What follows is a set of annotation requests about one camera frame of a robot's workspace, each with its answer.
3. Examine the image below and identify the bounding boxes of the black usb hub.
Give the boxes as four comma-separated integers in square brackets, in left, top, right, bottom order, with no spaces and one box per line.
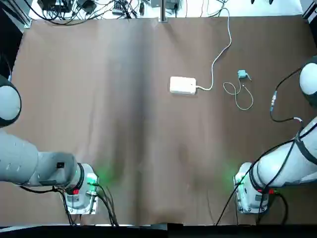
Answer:
[112,1,130,15]

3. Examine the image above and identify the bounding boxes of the small black power adapter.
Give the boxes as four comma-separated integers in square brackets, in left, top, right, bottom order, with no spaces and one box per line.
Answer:
[76,0,97,14]

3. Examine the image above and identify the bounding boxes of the white desk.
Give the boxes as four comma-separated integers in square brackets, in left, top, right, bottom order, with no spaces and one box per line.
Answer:
[27,0,306,20]

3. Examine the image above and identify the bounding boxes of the thick white power strip cable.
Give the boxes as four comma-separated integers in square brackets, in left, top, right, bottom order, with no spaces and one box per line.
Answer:
[197,7,233,91]

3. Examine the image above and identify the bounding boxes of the white power strip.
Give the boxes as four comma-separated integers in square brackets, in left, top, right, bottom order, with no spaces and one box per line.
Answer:
[169,76,198,95]

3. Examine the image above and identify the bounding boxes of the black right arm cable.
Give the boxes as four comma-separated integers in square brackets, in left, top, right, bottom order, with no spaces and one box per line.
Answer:
[214,64,307,227]

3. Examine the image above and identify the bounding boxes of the aluminium frame rail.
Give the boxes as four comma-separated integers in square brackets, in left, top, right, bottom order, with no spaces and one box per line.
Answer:
[0,7,33,27]

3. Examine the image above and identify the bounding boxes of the black electronics box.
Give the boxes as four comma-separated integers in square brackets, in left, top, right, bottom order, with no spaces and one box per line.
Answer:
[37,0,71,13]

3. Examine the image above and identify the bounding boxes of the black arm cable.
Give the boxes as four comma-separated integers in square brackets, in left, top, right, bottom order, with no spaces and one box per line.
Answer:
[19,183,120,227]
[214,64,307,227]

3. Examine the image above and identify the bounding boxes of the thin white charger cable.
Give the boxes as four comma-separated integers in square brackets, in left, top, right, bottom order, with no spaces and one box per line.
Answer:
[222,77,254,111]

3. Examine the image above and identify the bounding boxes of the aluminium post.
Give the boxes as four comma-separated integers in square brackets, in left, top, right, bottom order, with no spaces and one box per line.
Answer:
[160,0,168,23]

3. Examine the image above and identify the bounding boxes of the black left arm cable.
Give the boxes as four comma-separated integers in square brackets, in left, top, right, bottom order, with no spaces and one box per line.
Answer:
[19,183,120,227]

